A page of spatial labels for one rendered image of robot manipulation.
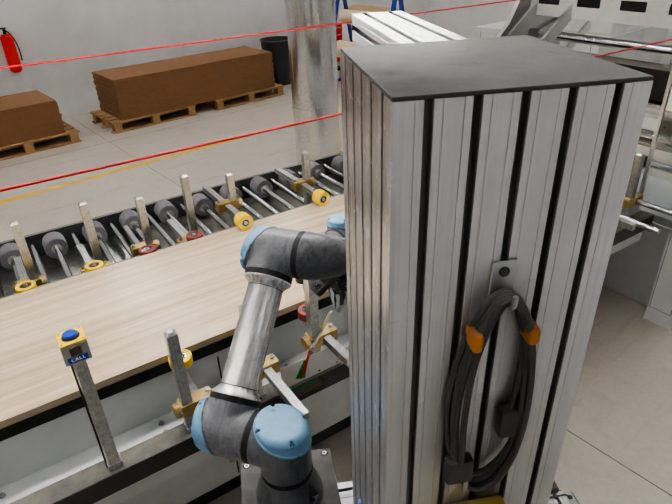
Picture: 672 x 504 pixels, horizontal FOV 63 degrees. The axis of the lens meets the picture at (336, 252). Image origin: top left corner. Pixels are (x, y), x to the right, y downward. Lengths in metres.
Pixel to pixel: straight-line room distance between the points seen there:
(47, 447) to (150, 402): 0.35
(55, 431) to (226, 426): 0.98
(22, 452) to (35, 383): 0.22
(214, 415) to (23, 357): 1.12
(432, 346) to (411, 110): 0.27
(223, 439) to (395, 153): 0.88
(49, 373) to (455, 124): 1.81
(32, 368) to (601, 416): 2.57
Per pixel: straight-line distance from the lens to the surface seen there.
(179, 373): 1.86
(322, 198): 2.91
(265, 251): 1.30
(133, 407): 2.17
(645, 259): 3.96
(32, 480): 2.21
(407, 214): 0.53
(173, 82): 8.01
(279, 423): 1.22
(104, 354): 2.13
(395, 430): 0.71
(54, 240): 3.14
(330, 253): 1.28
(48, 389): 2.07
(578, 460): 2.95
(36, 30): 8.75
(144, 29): 9.21
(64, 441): 2.18
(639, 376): 3.50
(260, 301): 1.29
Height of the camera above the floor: 2.15
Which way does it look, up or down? 30 degrees down
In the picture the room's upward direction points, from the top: 2 degrees counter-clockwise
